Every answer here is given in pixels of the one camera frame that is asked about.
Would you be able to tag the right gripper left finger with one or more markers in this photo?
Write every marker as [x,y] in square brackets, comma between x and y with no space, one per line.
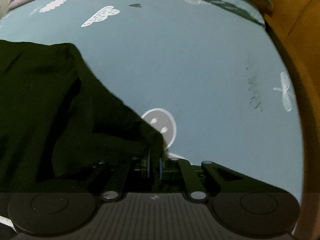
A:
[55,214]

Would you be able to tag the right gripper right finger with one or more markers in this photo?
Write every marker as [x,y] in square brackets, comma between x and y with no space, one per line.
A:
[242,204]

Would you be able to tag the black sweatpants with drawstring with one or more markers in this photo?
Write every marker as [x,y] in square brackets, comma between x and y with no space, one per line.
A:
[57,117]

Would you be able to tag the blue patterned bed sheet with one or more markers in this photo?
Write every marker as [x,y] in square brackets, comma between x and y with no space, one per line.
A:
[216,77]

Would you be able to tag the wooden headboard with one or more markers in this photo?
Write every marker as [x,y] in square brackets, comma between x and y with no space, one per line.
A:
[295,24]

